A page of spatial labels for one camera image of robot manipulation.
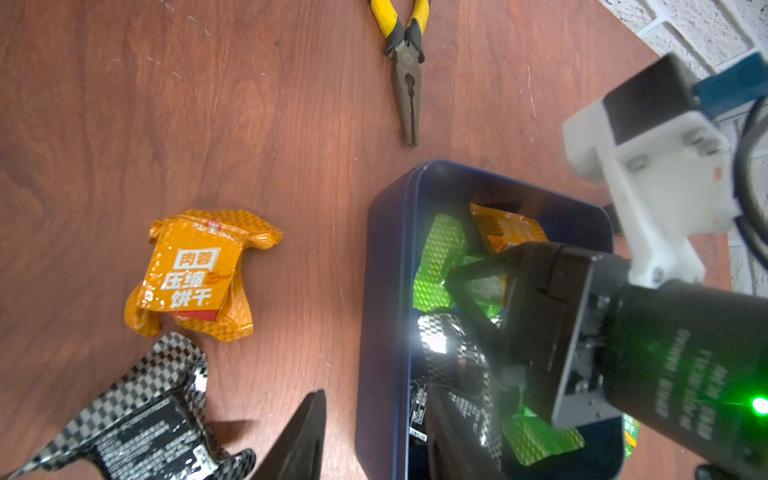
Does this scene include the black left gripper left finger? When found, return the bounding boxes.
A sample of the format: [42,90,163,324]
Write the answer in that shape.
[252,390,327,480]

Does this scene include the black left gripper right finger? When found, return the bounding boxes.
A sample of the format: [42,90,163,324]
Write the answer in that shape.
[425,385,504,480]

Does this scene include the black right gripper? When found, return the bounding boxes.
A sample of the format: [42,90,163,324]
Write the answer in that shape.
[446,242,630,429]

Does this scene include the orange cookie packet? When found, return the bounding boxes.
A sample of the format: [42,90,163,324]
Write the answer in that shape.
[470,203,548,253]
[124,210,283,342]

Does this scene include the dark blue storage box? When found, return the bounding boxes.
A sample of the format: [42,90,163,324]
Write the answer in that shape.
[355,160,614,479]

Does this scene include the black checkered cookie packet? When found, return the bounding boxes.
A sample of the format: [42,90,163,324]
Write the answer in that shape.
[10,332,256,479]

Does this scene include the orange cookie packet front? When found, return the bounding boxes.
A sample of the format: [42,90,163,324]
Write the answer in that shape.
[124,210,283,342]

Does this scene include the green cookie packet front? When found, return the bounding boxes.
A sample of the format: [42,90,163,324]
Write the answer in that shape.
[413,214,506,321]

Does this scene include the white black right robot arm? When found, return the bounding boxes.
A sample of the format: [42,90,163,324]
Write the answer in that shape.
[445,242,767,479]

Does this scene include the small green cookie packet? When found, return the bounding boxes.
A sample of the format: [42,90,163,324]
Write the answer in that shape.
[502,403,585,467]

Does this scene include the yellow handled needle-nose pliers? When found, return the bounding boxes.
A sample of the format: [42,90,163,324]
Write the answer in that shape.
[369,0,431,147]

